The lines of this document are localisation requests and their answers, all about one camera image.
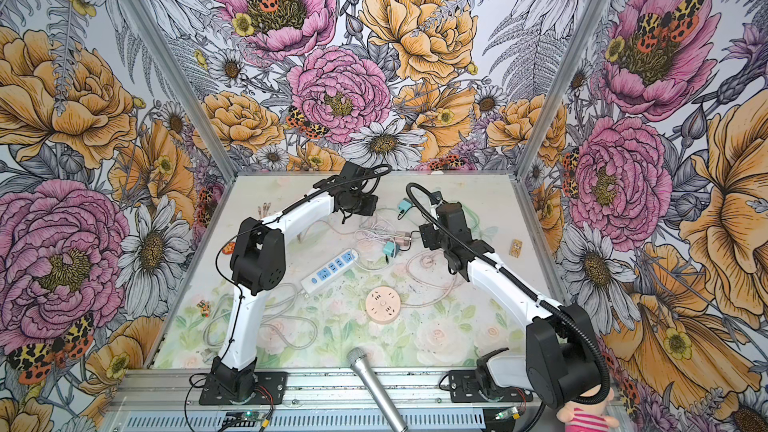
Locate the small yellow tag card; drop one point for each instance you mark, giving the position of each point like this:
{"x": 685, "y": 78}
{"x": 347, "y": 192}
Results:
{"x": 515, "y": 248}

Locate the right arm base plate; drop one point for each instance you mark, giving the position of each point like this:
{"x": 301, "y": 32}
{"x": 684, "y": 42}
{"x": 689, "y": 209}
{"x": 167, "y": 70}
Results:
{"x": 464, "y": 387}

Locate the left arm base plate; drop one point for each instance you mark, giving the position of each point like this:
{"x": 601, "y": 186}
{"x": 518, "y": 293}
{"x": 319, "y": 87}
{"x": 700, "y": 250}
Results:
{"x": 264, "y": 387}

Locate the white blue power strip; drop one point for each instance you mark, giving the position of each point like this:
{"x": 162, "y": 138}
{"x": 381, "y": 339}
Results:
{"x": 329, "y": 271}

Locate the teal plug adapter centre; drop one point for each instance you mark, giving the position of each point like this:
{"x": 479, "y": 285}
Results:
{"x": 391, "y": 249}

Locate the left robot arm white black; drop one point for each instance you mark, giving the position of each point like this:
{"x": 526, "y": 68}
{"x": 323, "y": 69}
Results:
{"x": 259, "y": 262}

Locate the teal plug adapter back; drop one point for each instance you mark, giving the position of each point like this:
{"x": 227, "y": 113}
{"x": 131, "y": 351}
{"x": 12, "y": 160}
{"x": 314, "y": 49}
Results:
{"x": 404, "y": 206}

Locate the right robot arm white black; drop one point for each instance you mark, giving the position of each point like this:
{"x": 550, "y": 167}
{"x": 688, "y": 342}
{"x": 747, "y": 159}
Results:
{"x": 562, "y": 362}

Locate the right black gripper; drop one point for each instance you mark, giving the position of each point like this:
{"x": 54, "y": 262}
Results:
{"x": 427, "y": 233}

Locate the red star badge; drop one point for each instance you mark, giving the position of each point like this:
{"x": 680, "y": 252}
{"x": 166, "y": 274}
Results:
{"x": 228, "y": 249}

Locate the teal plug adapter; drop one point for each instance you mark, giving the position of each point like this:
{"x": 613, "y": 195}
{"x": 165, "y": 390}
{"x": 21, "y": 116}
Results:
{"x": 391, "y": 249}
{"x": 404, "y": 206}

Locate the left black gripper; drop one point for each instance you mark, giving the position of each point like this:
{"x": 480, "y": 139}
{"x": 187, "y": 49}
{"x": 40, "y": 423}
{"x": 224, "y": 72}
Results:
{"x": 369, "y": 207}

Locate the round pink socket hub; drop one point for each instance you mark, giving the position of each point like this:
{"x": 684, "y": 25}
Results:
{"x": 383, "y": 305}

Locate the silver microphone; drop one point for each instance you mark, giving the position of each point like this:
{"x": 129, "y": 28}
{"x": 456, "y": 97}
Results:
{"x": 360, "y": 365}

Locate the small green circuit board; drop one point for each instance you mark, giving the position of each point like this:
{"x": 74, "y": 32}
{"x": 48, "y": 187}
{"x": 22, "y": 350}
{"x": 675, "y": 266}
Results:
{"x": 247, "y": 419}

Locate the plush doll striped shirt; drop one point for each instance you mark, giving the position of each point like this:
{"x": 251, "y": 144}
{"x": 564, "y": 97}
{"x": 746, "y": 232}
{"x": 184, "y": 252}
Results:
{"x": 578, "y": 417}

